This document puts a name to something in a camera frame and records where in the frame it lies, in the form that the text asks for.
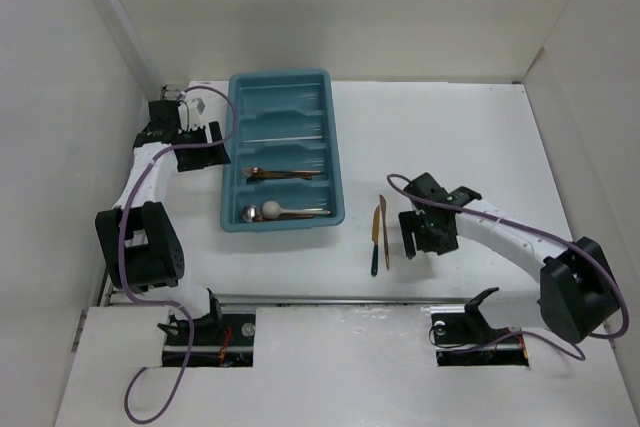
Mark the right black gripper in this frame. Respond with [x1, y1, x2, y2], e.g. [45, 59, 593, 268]
[398, 209, 458, 257]

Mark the silver spoon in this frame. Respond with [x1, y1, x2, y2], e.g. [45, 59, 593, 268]
[241, 205, 261, 223]

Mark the copper spoon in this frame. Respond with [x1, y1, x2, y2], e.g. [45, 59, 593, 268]
[247, 213, 328, 223]

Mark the white spoon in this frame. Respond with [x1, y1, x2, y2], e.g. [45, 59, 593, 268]
[261, 200, 331, 218]

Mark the copper fork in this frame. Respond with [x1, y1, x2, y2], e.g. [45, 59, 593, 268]
[246, 171, 321, 184]

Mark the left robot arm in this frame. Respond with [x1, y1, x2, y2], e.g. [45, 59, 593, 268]
[95, 98, 230, 344]

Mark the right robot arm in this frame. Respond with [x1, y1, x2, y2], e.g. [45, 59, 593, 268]
[398, 173, 630, 345]

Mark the copper knife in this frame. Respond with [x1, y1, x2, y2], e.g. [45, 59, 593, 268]
[379, 194, 391, 271]

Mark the blue plastic cutlery tray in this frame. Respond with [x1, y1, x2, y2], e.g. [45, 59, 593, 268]
[220, 69, 345, 233]

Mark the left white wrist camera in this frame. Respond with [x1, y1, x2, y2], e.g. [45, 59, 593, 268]
[178, 98, 206, 132]

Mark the gold knife green handle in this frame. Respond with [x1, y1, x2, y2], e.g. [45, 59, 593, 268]
[370, 206, 381, 278]

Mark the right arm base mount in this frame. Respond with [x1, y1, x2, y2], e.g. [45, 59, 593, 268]
[429, 311, 529, 367]

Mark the front aluminium rail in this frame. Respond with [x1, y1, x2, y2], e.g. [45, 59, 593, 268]
[217, 294, 465, 307]

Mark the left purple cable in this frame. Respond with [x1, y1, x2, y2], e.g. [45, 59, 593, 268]
[119, 86, 240, 424]

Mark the purple cable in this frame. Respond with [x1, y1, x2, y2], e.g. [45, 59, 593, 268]
[119, 86, 240, 424]
[387, 173, 630, 361]

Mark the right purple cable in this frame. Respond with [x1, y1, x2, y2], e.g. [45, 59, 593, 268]
[387, 173, 630, 361]

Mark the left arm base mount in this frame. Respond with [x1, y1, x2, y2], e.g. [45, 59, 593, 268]
[157, 306, 257, 368]

